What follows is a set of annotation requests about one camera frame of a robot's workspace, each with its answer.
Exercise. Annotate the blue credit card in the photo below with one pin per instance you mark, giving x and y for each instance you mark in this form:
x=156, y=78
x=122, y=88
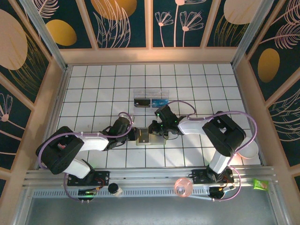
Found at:
x=160, y=102

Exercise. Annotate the black credit card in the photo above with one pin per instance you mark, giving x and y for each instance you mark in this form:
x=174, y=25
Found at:
x=141, y=102

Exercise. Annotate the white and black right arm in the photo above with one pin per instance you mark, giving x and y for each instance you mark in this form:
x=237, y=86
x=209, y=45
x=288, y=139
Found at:
x=192, y=126

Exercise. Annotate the black lidded white jar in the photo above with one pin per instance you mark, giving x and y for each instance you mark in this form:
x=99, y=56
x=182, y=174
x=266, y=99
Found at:
x=114, y=188

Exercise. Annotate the perforated metal strip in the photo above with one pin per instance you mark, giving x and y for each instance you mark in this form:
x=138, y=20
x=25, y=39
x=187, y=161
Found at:
x=145, y=192

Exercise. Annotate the small controller circuit board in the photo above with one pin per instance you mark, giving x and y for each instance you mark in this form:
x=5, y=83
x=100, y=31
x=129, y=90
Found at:
x=86, y=192
x=218, y=191

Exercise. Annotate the pink tape roll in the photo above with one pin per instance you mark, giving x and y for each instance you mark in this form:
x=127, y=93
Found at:
x=183, y=187

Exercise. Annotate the white bowl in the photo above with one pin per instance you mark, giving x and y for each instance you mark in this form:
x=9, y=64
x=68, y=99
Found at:
x=249, y=150

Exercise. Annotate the green snack packet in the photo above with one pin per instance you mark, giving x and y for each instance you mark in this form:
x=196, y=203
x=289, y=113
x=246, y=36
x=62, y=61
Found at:
x=260, y=184

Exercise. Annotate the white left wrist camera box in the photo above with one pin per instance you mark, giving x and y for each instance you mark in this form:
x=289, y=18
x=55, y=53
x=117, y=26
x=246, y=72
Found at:
x=132, y=119

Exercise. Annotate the long aluminium frame rail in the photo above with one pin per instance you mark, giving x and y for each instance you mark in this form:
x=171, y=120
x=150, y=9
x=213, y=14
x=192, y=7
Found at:
x=145, y=174

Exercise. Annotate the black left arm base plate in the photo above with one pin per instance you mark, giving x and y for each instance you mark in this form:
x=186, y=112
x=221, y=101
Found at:
x=103, y=178

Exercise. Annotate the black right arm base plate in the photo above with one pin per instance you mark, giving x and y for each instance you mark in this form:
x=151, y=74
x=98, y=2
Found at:
x=199, y=175

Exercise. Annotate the aluminium table side rail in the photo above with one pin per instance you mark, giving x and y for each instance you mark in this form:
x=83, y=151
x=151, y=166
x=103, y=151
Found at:
x=55, y=112

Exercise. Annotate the wall panel with pink flowers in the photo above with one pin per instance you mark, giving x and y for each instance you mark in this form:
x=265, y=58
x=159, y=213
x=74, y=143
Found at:
x=168, y=35

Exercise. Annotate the wall panel with leaf outlines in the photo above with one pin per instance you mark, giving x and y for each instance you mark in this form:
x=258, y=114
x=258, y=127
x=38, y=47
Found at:
x=112, y=23

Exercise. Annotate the wall panel with flower outline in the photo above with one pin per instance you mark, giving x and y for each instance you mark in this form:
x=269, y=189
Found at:
x=9, y=117

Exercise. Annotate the wall panel with yellow oval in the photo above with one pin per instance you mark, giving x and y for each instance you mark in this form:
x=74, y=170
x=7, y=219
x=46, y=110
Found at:
x=61, y=32

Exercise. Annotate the wall panel with fern outline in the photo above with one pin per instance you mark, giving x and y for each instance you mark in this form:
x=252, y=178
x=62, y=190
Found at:
x=269, y=65

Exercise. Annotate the wall panel with curved lines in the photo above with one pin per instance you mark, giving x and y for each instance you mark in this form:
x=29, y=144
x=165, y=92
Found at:
x=286, y=122

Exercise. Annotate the aluminium corner post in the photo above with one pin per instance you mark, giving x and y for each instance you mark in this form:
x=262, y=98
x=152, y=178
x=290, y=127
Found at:
x=44, y=32
x=251, y=32

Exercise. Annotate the wall panel with gold grass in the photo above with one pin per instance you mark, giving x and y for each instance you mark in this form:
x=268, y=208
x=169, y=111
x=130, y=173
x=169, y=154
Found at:
x=234, y=11

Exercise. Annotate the wall panel with peach disc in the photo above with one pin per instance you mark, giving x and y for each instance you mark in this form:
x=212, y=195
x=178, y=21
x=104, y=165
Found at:
x=14, y=47

